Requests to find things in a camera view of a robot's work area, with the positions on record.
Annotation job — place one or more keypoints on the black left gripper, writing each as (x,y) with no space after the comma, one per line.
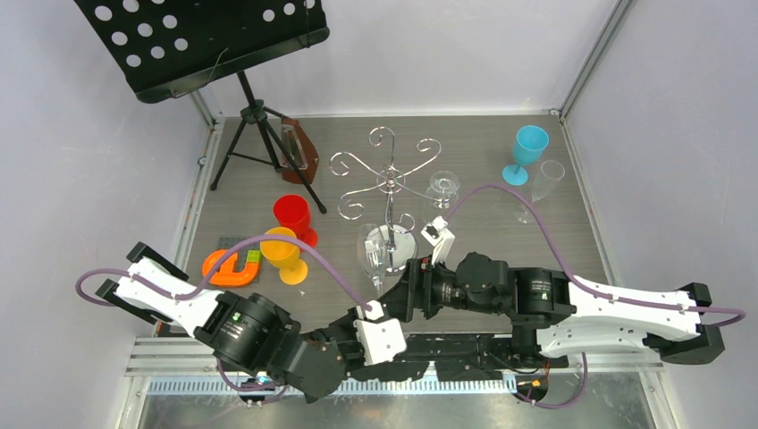
(349,323)

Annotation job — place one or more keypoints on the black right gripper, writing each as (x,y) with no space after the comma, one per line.
(413,292)

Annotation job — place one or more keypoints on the chrome wine glass rack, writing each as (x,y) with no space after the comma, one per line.
(396,229)

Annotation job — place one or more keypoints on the yellow wine glass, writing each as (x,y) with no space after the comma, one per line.
(286,258)

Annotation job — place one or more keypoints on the red wine glass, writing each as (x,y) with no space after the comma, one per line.
(292,212)

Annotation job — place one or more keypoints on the blue wine glass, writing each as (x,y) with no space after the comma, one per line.
(529,144)

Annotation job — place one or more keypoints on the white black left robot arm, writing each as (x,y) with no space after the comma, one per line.
(250,334)

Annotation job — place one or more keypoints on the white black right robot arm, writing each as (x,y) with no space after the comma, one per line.
(552,316)

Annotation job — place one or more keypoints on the clear ribbed wine glass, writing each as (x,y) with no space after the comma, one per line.
(443,189)

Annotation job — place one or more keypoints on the lime green building brick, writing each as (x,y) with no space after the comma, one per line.
(253,256)

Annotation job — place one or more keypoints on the orange curved toy tube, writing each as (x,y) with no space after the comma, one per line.
(225,277)

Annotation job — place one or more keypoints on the grey building baseplate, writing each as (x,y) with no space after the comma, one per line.
(240,264)

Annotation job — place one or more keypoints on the brown wooden metronome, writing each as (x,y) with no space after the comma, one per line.
(300,147)

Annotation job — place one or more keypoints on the black music stand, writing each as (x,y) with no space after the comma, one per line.
(169,49)

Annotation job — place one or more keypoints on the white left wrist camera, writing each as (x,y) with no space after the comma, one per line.
(379,334)

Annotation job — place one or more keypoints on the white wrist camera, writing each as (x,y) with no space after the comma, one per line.
(440,237)
(379,334)

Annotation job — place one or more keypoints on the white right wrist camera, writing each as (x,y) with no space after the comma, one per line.
(440,237)

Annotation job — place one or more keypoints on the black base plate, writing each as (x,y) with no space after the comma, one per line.
(465,357)

